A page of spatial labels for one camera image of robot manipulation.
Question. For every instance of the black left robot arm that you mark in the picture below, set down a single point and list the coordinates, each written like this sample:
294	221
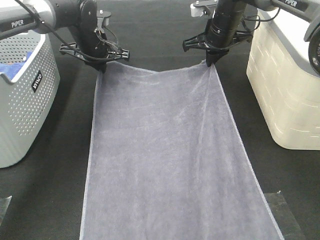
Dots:
41	16

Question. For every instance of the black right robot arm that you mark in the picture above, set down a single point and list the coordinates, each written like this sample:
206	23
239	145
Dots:
307	10

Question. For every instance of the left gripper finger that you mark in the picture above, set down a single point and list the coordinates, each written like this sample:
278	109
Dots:
101	67

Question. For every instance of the clear tape strip left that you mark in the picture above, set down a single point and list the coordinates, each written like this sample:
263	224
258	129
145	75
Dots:
4	204

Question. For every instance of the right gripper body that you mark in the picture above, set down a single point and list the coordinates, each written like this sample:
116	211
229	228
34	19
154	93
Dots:
221	32

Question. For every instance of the clear tape strip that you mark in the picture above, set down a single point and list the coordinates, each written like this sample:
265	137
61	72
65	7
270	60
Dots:
284	217
4	204

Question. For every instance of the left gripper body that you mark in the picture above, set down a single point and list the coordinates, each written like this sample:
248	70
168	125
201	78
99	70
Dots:
91	43

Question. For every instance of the grey perforated laundry basket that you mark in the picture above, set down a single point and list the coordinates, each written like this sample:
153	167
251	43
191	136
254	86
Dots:
25	100

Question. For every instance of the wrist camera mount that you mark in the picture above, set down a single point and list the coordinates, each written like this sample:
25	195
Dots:
202	8
103	18

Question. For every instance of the blue towel in basket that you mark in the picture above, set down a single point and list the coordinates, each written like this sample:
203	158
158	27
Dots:
10	70

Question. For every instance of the grey microfibre towel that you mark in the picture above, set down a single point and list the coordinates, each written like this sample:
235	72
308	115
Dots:
166	161

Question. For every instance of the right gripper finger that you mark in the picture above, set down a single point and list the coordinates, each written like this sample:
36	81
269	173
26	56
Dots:
213	56

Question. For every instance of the clear tape strip right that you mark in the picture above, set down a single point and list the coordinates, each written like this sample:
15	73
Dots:
284	217

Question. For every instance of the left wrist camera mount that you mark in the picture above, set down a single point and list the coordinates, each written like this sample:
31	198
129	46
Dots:
103	18

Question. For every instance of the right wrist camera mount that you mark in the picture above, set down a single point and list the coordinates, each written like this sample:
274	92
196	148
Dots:
202	8

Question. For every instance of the cream storage bin grey lid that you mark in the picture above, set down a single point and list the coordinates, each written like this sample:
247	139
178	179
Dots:
285	85

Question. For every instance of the black table mat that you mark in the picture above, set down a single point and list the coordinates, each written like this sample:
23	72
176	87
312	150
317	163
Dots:
47	186

